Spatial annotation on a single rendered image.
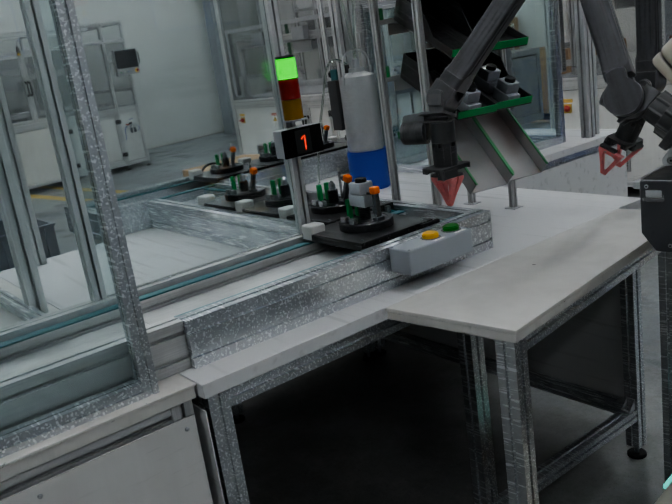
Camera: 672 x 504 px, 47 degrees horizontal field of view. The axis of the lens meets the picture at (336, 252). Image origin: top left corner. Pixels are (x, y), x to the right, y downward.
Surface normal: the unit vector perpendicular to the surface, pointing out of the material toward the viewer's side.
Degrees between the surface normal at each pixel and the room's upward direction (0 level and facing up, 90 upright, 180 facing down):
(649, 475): 0
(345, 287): 90
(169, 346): 90
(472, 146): 45
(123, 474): 90
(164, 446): 90
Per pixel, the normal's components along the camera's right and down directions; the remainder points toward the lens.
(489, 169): 0.24, -0.55
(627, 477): -0.14, -0.95
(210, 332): 0.62, 0.13
